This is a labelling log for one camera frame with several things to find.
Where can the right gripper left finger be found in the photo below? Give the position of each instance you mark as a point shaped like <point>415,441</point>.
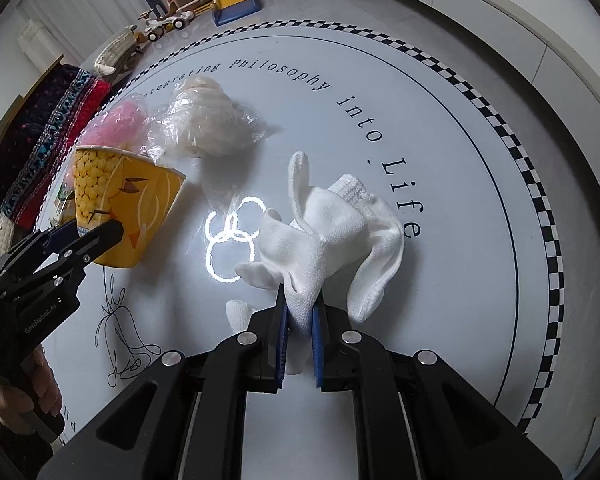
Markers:
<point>184,416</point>

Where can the pink foam net bag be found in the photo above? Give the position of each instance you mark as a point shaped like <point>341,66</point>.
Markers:
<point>120,127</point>

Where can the yellow paper cup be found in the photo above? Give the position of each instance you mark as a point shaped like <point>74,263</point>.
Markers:
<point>114,184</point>

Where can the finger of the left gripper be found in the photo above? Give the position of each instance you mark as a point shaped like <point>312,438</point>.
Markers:
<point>67,242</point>

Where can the white toy ride-on car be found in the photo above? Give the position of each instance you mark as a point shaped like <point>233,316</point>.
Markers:
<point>156,28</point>

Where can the clear bag white stuffing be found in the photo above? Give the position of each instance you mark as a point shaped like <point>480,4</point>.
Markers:
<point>201,120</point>

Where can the white curtain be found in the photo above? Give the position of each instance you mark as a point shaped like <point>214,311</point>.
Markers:
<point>73,31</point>

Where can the green snack wrapper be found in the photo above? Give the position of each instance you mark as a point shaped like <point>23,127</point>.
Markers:
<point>64,206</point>

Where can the table with patterned quilt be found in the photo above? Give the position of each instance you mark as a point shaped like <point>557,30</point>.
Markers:
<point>42,134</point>

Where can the white woven basket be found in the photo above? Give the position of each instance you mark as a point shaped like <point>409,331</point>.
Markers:
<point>121,54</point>

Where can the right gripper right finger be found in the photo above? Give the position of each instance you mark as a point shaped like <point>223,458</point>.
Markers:
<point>415,417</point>

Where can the white sock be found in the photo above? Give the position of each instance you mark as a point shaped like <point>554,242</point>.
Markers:
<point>333,228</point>

